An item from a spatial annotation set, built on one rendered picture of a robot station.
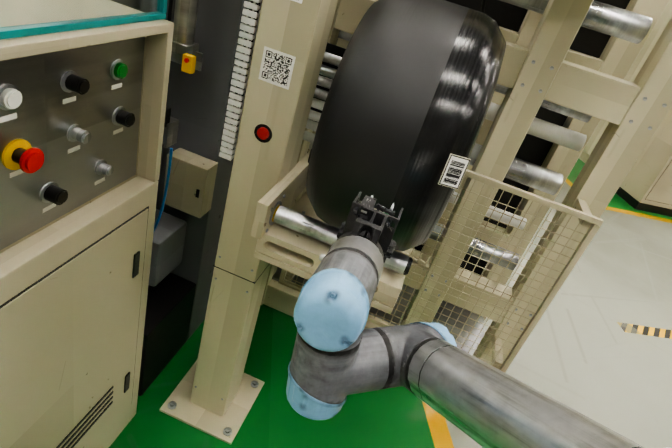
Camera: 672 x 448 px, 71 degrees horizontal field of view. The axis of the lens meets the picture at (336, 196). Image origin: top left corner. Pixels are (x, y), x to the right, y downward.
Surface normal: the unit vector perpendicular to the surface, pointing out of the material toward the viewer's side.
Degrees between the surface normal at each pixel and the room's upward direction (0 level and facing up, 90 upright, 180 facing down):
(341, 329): 83
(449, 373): 52
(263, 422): 0
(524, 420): 57
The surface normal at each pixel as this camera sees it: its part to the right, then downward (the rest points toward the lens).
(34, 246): 0.26, -0.84
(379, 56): -0.06, -0.21
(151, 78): -0.28, 0.40
